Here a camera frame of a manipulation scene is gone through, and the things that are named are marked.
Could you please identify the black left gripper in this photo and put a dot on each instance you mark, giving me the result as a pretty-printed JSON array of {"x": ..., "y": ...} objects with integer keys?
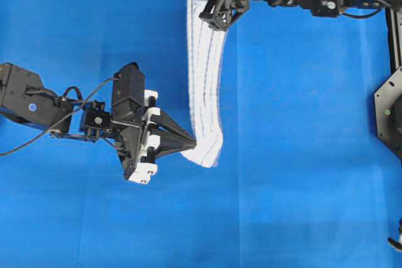
[{"x": 133, "y": 113}]

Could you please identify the blue striped white towel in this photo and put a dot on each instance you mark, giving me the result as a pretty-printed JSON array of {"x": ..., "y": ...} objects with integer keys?
[{"x": 205, "y": 49}]

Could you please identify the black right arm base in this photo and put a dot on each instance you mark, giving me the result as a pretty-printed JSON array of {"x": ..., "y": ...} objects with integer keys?
[{"x": 387, "y": 99}]

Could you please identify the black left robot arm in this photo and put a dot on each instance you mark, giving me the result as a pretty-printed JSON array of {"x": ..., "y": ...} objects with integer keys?
[{"x": 25, "y": 101}]

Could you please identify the blue table cloth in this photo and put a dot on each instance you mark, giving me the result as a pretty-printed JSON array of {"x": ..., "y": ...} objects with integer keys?
[{"x": 302, "y": 180}]

